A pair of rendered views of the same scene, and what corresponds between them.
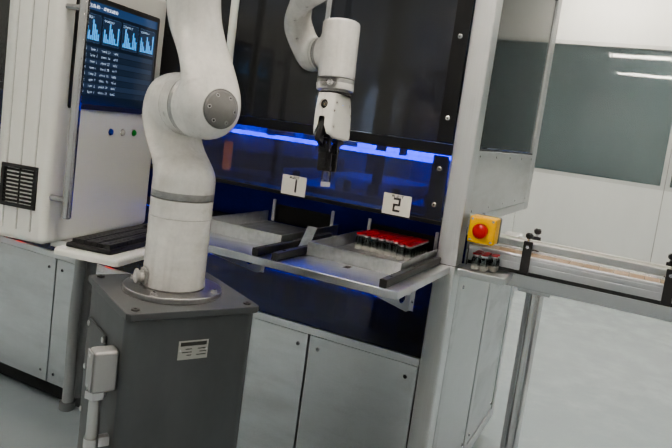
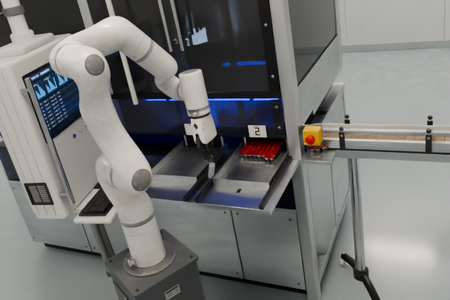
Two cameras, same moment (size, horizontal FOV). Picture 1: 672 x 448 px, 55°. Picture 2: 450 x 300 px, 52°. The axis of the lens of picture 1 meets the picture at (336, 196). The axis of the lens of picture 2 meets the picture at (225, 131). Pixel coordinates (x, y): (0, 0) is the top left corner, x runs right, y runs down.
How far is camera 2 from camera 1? 0.68 m
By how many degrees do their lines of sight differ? 18
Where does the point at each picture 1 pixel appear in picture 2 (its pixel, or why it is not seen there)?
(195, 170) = (139, 207)
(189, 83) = (119, 175)
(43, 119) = (36, 157)
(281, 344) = (215, 213)
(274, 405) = (223, 244)
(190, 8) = (103, 133)
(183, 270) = (153, 254)
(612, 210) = not seen: outside the picture
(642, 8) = not seen: outside the picture
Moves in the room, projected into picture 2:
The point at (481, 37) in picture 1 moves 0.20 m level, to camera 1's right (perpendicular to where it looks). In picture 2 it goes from (279, 24) to (329, 15)
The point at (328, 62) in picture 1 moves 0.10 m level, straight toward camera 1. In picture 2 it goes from (189, 102) to (189, 112)
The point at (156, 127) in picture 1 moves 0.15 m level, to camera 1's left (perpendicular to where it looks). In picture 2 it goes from (109, 187) to (65, 195)
